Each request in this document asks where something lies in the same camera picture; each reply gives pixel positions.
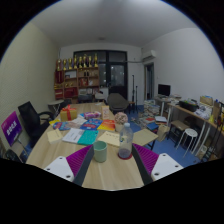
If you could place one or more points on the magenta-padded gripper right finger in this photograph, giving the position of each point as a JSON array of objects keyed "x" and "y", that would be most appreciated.
[{"x": 165, "y": 165}]

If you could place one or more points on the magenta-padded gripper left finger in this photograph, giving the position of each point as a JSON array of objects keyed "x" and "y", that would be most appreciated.
[{"x": 63, "y": 167}]

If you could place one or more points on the clear plastic water bottle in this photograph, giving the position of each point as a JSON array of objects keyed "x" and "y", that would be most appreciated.
[{"x": 125, "y": 141}]

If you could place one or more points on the pale yellow book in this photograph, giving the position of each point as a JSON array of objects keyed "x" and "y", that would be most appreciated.
[{"x": 54, "y": 136}]

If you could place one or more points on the brown paper bag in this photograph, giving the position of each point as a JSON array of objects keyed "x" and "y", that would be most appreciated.
[{"x": 163, "y": 132}]

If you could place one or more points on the white booklet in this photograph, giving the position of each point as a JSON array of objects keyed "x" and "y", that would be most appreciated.
[{"x": 72, "y": 135}]

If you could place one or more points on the small low wooden table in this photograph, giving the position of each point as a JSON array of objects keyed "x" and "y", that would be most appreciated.
[{"x": 145, "y": 136}]

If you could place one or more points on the teal book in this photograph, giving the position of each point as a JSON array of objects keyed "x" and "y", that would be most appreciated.
[{"x": 88, "y": 137}]

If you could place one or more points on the white round stool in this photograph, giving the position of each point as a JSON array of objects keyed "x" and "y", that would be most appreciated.
[{"x": 187, "y": 133}]

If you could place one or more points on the pale green cup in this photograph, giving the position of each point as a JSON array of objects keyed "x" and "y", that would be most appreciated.
[{"x": 100, "y": 152}]

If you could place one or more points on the flat round red coaster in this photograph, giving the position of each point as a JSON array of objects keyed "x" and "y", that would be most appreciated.
[{"x": 120, "y": 157}]

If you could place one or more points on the blue book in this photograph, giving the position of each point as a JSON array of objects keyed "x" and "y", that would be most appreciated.
[{"x": 90, "y": 124}]

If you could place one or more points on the black mesh chair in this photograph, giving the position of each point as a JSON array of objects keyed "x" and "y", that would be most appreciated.
[{"x": 11, "y": 156}]

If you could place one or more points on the yellow gift box red ribbon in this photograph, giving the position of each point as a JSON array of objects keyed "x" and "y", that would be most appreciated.
[{"x": 68, "y": 114}]

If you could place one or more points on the beige paper envelope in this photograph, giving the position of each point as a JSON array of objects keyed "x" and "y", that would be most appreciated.
[{"x": 108, "y": 138}]

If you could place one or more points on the black office chair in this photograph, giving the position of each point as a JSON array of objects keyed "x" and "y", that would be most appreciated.
[{"x": 28, "y": 120}]

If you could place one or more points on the pink box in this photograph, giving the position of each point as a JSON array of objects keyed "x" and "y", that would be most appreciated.
[{"x": 92, "y": 115}]

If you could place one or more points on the orange book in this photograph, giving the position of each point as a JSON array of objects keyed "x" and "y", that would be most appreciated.
[{"x": 106, "y": 125}]

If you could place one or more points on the cluttered side desk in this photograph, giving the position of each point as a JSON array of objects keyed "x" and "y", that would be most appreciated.
[{"x": 196, "y": 113}]

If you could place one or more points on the small potted pink flowers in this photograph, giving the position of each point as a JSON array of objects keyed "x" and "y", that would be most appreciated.
[{"x": 120, "y": 119}]

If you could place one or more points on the small round white table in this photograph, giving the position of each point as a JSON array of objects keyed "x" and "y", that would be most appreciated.
[{"x": 55, "y": 103}]

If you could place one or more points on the purple sign board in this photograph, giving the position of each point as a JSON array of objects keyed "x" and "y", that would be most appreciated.
[{"x": 11, "y": 128}]

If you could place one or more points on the small tan carton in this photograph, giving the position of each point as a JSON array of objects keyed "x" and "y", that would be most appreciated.
[{"x": 105, "y": 112}]

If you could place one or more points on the black computer monitor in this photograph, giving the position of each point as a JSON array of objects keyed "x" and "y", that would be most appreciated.
[{"x": 164, "y": 90}]

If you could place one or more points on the grey padded chair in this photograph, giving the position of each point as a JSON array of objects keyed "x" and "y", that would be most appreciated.
[{"x": 117, "y": 101}]

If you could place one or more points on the black tripod stand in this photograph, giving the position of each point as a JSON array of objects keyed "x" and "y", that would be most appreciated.
[{"x": 134, "y": 91}]

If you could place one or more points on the wooden shelf unit with trophies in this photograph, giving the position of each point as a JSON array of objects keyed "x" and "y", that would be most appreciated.
[{"x": 76, "y": 80}]

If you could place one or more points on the dark glass door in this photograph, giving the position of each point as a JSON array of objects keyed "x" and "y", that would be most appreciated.
[{"x": 115, "y": 73}]

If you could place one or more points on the white air conditioner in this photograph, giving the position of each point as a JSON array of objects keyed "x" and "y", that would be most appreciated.
[{"x": 149, "y": 55}]

